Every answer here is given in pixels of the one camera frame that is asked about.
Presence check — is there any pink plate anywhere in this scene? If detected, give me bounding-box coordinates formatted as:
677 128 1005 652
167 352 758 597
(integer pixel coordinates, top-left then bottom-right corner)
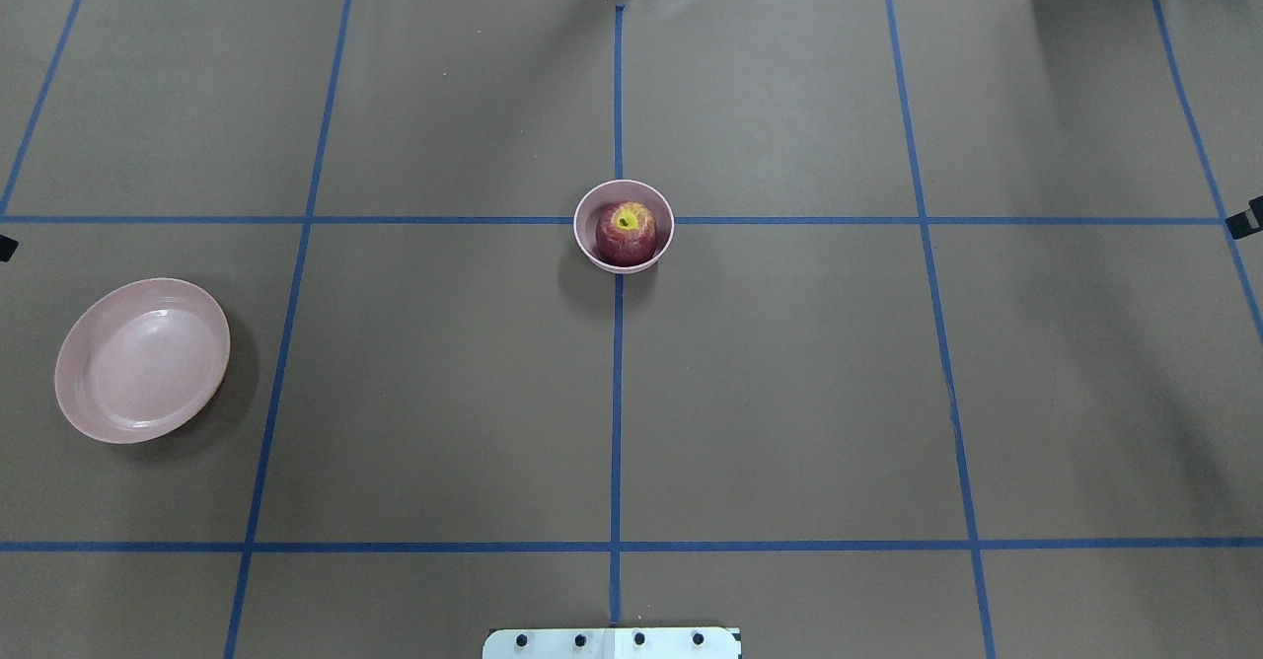
53 276 232 444

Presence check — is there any white camera stand base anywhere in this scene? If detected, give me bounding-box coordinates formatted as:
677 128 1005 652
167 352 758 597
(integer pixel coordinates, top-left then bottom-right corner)
482 626 743 658

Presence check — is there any red apple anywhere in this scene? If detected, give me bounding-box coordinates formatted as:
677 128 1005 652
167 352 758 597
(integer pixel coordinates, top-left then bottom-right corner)
595 199 658 268

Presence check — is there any pink bowl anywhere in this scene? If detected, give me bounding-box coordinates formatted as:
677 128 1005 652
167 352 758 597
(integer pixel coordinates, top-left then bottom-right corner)
572 181 676 275

